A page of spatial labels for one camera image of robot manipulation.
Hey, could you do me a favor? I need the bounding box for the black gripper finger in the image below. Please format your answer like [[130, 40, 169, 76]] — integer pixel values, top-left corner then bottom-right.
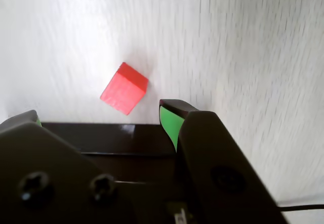
[[159, 98, 291, 224], [0, 109, 135, 224]]

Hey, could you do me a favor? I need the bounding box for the red wooden cube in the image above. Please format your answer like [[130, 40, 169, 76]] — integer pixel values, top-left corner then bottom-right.
[[100, 61, 149, 116]]

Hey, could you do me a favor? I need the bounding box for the black cardboard box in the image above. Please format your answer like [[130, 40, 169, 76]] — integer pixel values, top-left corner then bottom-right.
[[40, 122, 179, 184]]

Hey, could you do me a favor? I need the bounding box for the thick black camera cable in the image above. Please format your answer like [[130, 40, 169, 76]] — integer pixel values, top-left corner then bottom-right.
[[277, 204, 324, 213]]

